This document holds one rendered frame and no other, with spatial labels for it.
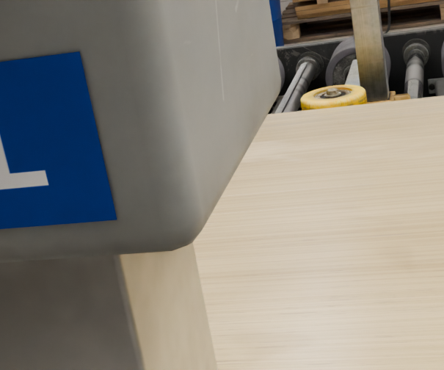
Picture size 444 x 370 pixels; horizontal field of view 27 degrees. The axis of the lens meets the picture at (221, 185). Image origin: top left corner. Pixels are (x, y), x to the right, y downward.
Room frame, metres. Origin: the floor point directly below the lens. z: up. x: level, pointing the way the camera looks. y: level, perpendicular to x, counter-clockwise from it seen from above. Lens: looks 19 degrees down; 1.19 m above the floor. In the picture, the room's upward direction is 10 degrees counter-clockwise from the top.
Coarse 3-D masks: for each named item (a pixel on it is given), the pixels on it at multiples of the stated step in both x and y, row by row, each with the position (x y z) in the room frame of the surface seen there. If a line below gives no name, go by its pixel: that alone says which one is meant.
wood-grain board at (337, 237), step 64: (320, 128) 0.97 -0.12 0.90; (384, 128) 0.93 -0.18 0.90; (256, 192) 0.81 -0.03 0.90; (320, 192) 0.78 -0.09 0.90; (384, 192) 0.75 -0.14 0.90; (256, 256) 0.66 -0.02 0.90; (320, 256) 0.64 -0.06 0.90; (384, 256) 0.62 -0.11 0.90; (256, 320) 0.56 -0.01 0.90; (320, 320) 0.54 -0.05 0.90; (384, 320) 0.53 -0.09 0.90
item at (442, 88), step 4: (428, 80) 1.67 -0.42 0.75; (432, 80) 1.67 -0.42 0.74; (436, 80) 1.67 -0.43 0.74; (440, 80) 1.66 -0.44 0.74; (428, 84) 1.67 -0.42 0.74; (432, 84) 1.66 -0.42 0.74; (436, 84) 1.65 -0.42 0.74; (440, 84) 1.64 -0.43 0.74; (432, 88) 1.66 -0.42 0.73; (436, 88) 1.62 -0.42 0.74; (440, 88) 1.61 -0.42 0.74; (432, 92) 1.67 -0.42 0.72; (436, 92) 1.59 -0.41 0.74; (440, 92) 1.58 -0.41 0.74; (280, 96) 1.75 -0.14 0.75; (436, 96) 1.57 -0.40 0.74; (276, 100) 1.75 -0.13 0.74; (280, 100) 1.73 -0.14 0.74; (276, 104) 1.71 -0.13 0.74; (300, 104) 1.74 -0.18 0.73; (276, 108) 1.68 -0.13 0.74; (272, 112) 1.65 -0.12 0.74
